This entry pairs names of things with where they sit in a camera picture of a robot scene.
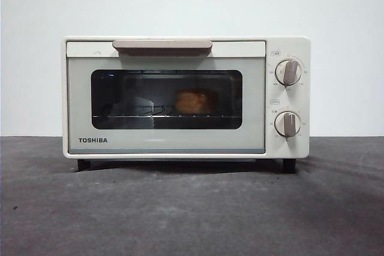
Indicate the orange bread loaf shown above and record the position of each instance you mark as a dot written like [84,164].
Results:
[195,101]

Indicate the cream oven knob brown grip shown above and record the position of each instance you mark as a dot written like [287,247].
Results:
[288,72]
[287,123]

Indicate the white Toshiba toaster oven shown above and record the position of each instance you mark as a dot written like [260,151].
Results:
[295,148]

